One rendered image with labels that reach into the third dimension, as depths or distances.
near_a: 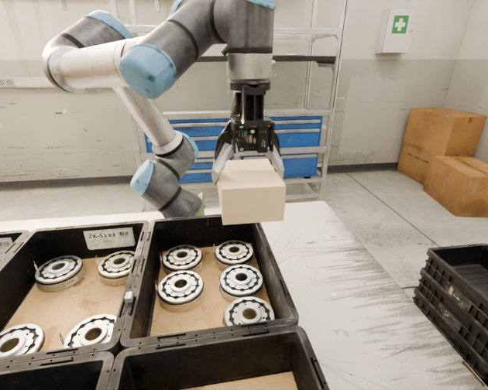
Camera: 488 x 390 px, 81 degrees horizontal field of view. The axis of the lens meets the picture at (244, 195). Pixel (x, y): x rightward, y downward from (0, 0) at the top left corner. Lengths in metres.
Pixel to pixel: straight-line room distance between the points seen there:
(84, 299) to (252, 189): 0.48
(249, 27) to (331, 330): 0.71
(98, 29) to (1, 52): 2.92
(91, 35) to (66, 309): 0.64
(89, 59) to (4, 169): 3.50
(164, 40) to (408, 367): 0.83
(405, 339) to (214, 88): 2.88
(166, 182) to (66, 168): 2.85
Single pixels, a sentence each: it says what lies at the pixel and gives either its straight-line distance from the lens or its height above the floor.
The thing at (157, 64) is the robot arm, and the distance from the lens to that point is 0.48.
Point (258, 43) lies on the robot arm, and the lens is 0.50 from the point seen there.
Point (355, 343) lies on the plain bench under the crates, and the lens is 0.84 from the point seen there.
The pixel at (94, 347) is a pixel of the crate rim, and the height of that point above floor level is 0.93.
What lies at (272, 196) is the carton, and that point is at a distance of 0.54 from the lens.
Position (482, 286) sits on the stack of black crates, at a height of 0.49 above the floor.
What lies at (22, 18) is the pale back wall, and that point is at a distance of 3.64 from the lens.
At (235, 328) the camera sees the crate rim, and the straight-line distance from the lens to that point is 0.53.
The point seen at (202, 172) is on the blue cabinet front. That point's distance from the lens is 2.60.
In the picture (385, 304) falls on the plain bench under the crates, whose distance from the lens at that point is 0.97.
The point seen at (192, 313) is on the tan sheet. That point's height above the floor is 0.83.
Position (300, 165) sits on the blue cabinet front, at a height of 0.43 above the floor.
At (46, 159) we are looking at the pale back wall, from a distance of 3.84.
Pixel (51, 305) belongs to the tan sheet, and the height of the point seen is 0.83.
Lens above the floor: 1.34
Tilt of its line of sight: 26 degrees down
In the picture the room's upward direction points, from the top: straight up
